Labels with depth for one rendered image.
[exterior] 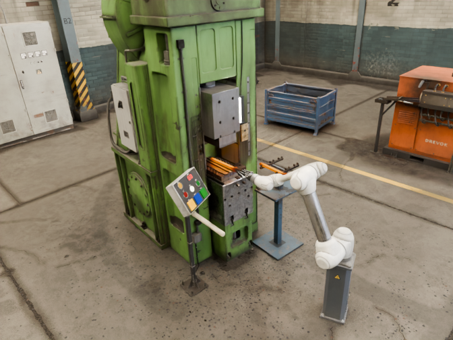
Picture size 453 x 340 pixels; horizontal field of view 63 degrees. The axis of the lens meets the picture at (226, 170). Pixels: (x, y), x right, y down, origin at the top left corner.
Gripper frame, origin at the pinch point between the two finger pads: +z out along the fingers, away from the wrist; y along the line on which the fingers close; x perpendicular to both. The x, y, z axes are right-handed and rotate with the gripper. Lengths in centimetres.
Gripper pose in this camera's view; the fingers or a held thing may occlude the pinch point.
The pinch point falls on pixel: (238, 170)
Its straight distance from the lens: 336.0
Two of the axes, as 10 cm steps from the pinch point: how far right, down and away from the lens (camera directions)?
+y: 7.7, -3.2, 5.6
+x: -0.4, -8.9, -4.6
